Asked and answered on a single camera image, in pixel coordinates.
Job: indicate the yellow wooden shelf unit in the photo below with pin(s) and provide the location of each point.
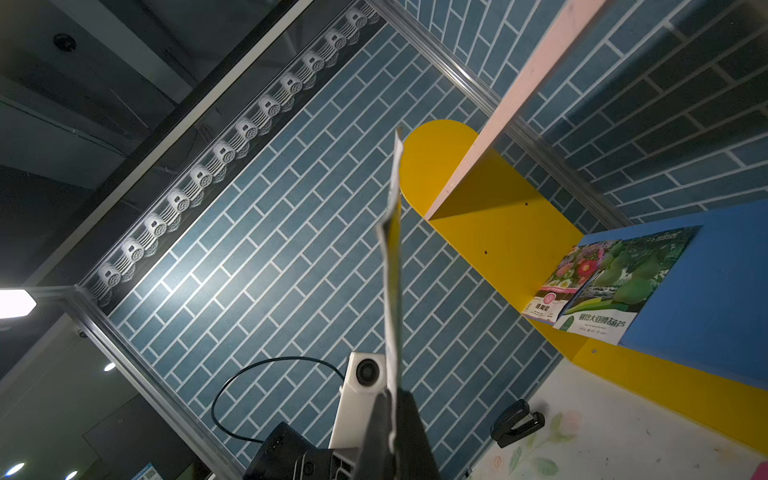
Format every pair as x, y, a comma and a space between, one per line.
655, 119

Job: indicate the white back-side seed bag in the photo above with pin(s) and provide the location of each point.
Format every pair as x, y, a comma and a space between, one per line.
389, 234

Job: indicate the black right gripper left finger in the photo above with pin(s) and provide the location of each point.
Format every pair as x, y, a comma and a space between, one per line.
376, 460

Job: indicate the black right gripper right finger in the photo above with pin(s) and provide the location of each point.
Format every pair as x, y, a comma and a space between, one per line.
412, 452

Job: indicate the candy chrysanthemum seed bag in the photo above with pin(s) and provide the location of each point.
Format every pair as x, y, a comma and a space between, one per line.
572, 273

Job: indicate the floral table mat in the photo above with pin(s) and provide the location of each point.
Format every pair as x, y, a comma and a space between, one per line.
596, 430

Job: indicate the green gourd seed bag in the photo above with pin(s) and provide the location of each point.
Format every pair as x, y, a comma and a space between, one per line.
606, 306

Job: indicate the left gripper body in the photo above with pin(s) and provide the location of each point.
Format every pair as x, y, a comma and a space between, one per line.
286, 454

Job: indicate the small black box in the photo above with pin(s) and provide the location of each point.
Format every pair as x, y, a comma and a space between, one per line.
515, 423

